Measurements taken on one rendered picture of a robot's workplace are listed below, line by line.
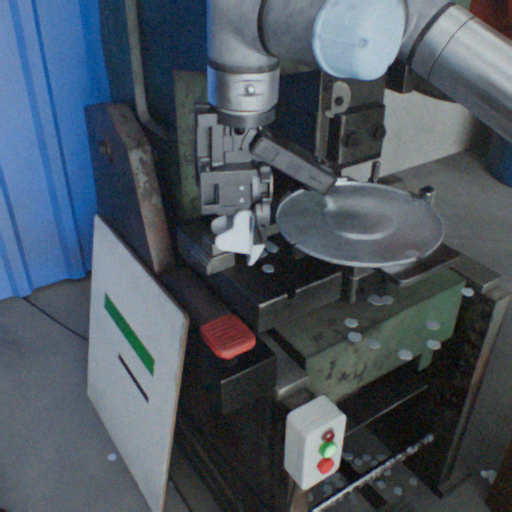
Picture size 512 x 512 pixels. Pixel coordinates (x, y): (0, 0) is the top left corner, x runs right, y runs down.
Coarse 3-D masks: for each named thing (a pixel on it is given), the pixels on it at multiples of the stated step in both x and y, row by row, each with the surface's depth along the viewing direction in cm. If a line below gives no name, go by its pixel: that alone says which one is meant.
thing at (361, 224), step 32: (352, 192) 106; (384, 192) 106; (288, 224) 95; (320, 224) 95; (352, 224) 94; (384, 224) 94; (416, 224) 95; (320, 256) 86; (352, 256) 87; (384, 256) 87
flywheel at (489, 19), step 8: (472, 0) 104; (480, 0) 103; (488, 0) 101; (496, 0) 100; (504, 0) 99; (472, 8) 105; (480, 8) 103; (488, 8) 102; (496, 8) 100; (504, 8) 99; (480, 16) 104; (488, 16) 102; (496, 16) 101; (504, 16) 100; (496, 24) 102; (504, 24) 100; (504, 32) 100
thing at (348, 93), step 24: (384, 72) 89; (336, 96) 84; (360, 96) 89; (288, 120) 92; (312, 120) 87; (336, 120) 86; (360, 120) 87; (384, 120) 90; (312, 144) 89; (336, 144) 88; (360, 144) 90
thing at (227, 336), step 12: (204, 324) 76; (216, 324) 76; (228, 324) 76; (240, 324) 77; (204, 336) 75; (216, 336) 74; (228, 336) 74; (240, 336) 75; (252, 336) 75; (216, 348) 73; (228, 348) 73; (240, 348) 73
